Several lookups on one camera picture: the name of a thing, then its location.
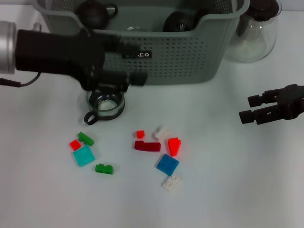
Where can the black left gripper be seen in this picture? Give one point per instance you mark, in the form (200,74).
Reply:
(54,54)

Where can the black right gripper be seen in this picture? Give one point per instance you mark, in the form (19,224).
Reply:
(294,101)

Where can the green toy brick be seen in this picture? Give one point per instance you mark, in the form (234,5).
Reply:
(104,169)
(85,139)

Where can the grey-green perforated storage bin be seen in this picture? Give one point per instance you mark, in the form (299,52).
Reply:
(190,59)

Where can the black clay teapot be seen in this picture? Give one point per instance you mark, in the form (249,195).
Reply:
(92,14)

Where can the glass carafe with black lid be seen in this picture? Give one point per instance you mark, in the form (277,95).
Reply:
(256,40)

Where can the small red cube brick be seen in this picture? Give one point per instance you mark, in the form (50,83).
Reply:
(140,134)

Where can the white toy brick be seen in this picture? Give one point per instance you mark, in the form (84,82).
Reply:
(161,133)

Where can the dark red toy brick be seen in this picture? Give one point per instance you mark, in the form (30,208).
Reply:
(147,146)

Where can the red slope toy brick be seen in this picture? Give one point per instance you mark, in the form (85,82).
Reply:
(173,146)

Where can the flat red square brick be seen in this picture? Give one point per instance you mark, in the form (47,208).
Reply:
(74,145)

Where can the teal square toy brick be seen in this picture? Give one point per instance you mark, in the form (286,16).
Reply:
(83,155)

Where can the blue square toy plate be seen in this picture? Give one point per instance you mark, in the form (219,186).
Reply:
(167,164)

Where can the white flat two-stud plate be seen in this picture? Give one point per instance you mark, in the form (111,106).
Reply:
(172,183)

